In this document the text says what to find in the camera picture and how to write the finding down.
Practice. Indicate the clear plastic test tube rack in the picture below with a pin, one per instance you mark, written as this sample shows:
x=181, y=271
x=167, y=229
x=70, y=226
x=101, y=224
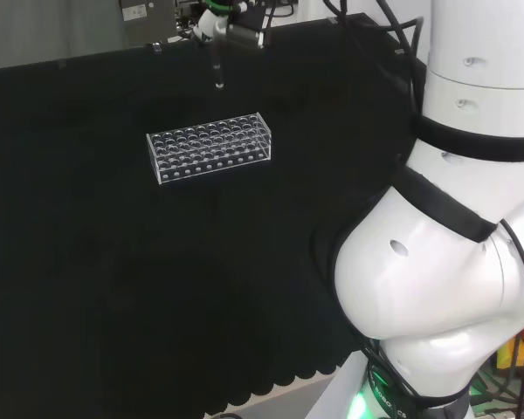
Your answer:
x=209, y=146

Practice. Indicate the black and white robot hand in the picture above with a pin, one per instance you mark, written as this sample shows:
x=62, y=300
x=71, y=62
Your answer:
x=244, y=30

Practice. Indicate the yellow stop button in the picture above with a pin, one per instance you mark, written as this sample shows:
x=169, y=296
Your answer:
x=505, y=358

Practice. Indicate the clear cloth clip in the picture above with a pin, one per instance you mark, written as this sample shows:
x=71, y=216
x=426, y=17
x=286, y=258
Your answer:
x=398, y=51
x=333, y=20
x=156, y=48

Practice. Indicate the clear glass test tube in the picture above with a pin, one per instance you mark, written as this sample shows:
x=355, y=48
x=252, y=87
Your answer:
x=218, y=65

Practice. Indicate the grey metal box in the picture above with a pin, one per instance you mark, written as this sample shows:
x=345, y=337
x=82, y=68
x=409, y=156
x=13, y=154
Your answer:
x=146, y=19

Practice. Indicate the black bench cloth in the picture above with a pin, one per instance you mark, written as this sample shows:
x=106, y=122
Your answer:
x=135, y=262

